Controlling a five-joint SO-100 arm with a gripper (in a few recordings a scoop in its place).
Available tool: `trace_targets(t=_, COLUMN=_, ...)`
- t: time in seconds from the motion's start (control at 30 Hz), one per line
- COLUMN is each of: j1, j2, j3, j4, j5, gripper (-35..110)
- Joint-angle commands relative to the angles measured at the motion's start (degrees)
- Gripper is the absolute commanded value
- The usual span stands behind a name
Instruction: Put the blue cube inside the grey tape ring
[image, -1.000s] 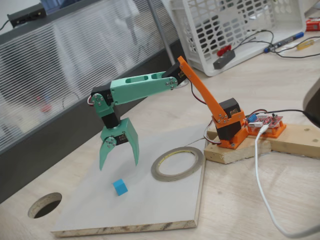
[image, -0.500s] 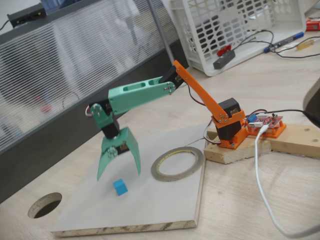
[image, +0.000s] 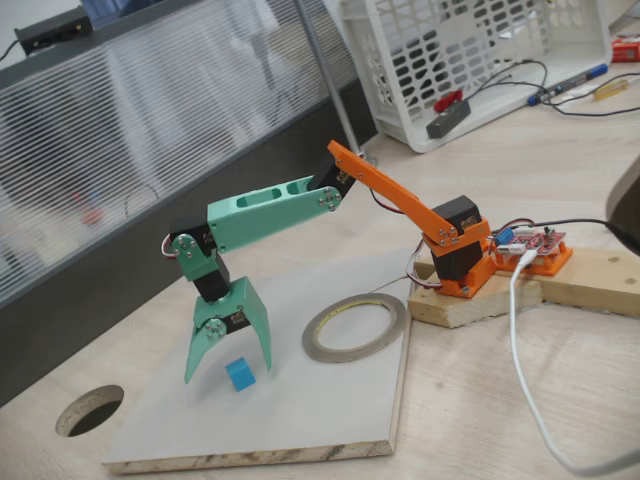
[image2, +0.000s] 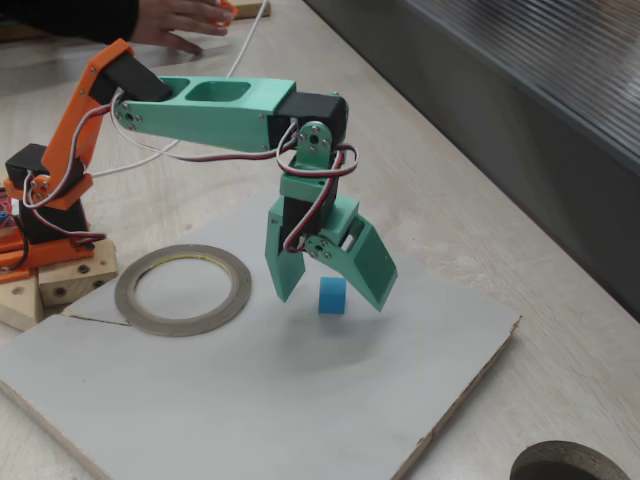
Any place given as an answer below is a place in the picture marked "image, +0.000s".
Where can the grey-white chipboard panel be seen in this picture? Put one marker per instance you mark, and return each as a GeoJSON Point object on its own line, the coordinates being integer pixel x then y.
{"type": "Point", "coordinates": [300, 400]}

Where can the white perforated plastic basket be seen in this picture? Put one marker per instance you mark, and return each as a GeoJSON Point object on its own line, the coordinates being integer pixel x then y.
{"type": "Point", "coordinates": [585, 35]}

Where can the red clip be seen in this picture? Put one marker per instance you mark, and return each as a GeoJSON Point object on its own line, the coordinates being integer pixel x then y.
{"type": "Point", "coordinates": [447, 101]}

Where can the black box with ports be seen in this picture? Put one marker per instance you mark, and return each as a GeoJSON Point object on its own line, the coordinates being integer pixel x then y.
{"type": "Point", "coordinates": [55, 30]}

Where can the blue-capped marker pen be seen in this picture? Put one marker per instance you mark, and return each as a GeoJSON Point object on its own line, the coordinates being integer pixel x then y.
{"type": "Point", "coordinates": [570, 82]}

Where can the silver metal foot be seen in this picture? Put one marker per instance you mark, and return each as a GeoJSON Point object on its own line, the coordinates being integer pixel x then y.
{"type": "Point", "coordinates": [372, 158]}

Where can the blue cube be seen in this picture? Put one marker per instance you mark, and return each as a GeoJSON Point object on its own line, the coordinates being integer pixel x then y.
{"type": "Point", "coordinates": [241, 375]}

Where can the long pale wooden plank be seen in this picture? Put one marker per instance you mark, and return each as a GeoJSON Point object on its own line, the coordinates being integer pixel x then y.
{"type": "Point", "coordinates": [590, 280]}

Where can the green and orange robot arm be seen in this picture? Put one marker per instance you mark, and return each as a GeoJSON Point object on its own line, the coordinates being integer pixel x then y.
{"type": "Point", "coordinates": [270, 210]}

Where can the black rectangular adapter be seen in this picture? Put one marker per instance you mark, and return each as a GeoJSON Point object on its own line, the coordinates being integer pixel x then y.
{"type": "Point", "coordinates": [448, 120]}

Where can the red controller circuit board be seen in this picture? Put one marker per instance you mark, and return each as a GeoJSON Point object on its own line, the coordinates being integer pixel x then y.
{"type": "Point", "coordinates": [535, 240]}

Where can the green gripper with servo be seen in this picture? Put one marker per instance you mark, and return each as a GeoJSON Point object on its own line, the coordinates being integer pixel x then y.
{"type": "Point", "coordinates": [242, 302]}

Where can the small red box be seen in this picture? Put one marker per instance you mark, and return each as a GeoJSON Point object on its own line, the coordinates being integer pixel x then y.
{"type": "Point", "coordinates": [627, 51]}

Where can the orange controller board holder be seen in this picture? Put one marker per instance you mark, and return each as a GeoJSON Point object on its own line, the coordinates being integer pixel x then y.
{"type": "Point", "coordinates": [560, 262]}

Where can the frosted desk partition screen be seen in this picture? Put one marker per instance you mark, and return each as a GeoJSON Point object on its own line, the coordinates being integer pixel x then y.
{"type": "Point", "coordinates": [150, 125]}

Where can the yellow translucent pen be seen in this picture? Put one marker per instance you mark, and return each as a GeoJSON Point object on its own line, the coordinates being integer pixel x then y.
{"type": "Point", "coordinates": [612, 88]}

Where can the dark grey rounded object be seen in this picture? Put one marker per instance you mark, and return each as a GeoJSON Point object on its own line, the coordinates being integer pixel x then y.
{"type": "Point", "coordinates": [627, 200]}

